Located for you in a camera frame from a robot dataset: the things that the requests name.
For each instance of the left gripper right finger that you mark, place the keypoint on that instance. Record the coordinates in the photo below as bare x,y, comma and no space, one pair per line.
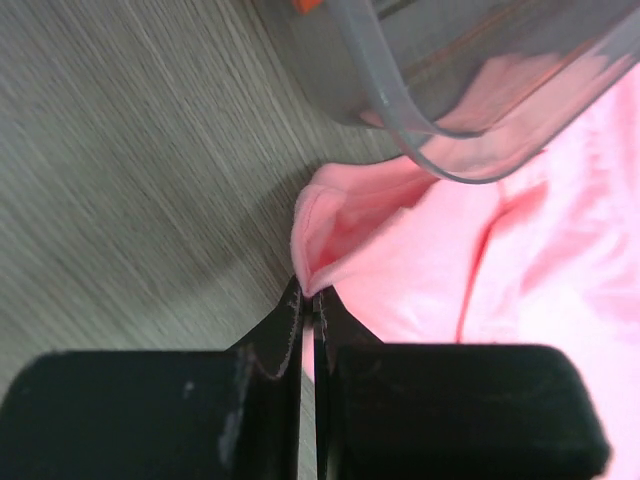
447,411

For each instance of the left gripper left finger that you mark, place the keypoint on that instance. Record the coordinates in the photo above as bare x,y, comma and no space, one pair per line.
174,414

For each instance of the light pink t shirt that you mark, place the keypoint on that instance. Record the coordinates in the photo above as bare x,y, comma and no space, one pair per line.
549,254

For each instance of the clear grey plastic bin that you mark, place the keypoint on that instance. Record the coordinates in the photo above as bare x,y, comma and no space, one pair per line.
469,90

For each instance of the orange t shirt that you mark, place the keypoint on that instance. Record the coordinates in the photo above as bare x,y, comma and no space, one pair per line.
304,7

